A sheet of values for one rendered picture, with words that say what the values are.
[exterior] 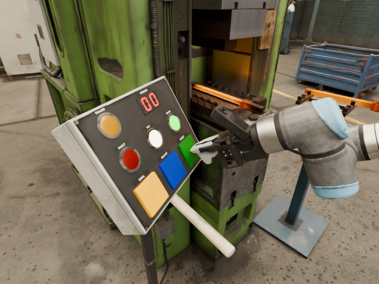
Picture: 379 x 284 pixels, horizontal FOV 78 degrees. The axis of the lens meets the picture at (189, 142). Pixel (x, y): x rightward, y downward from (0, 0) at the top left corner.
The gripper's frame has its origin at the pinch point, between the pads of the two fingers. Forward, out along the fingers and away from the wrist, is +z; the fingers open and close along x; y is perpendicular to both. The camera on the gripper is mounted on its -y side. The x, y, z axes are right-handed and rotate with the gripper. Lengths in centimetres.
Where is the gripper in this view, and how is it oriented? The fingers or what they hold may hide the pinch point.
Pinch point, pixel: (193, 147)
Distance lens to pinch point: 67.5
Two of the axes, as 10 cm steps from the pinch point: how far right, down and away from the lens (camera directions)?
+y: 4.5, 8.5, 2.6
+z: -7.8, 2.4, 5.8
